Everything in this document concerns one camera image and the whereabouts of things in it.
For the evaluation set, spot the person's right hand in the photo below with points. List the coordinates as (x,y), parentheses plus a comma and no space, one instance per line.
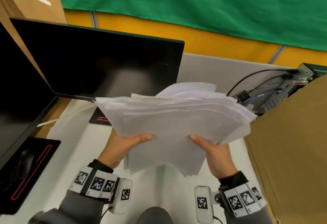
(219,158)

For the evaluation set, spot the person's left hand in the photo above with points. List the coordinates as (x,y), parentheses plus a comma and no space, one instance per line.
(116,149)

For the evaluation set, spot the person's right thumb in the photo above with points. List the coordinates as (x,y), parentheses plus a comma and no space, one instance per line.
(200,141)

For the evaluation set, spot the person's left thumb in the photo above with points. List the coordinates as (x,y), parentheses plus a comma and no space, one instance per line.
(140,138)

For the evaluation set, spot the stack of white papers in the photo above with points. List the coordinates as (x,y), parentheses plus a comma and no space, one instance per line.
(176,127)

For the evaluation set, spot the person's right forearm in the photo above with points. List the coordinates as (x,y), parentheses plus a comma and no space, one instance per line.
(242,217)

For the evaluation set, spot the person's left forearm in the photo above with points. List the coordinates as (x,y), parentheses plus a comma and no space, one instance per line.
(79,206)

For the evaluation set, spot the black red-striped monitor base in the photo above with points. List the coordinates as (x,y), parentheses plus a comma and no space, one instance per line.
(98,118)
(28,170)

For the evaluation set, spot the left marker wristband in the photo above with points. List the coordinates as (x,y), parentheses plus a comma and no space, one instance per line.
(95,183)

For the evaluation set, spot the marker wristband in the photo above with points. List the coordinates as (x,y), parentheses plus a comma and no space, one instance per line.
(95,183)
(245,198)

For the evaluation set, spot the grey partition panel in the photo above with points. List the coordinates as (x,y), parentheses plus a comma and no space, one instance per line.
(212,70)

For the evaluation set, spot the right marker wristband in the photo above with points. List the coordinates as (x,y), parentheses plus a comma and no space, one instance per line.
(245,198)

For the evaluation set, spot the person's leg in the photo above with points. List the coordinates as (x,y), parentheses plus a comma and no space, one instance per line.
(154,216)

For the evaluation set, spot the black wide monitor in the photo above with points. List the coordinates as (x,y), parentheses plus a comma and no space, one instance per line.
(97,60)

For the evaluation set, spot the large plain cardboard box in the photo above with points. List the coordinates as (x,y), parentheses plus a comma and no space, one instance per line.
(293,155)

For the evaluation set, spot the black desktop computer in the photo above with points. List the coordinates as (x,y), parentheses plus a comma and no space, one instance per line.
(288,88)

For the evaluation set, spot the green cloth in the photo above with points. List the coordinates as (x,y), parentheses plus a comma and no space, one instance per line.
(194,4)

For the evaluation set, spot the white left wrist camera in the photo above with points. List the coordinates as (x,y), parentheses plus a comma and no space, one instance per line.
(124,195)

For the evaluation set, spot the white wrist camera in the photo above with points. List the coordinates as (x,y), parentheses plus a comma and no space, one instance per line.
(203,203)
(124,195)

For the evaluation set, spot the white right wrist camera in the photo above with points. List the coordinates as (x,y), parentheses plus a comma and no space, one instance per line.
(203,203)

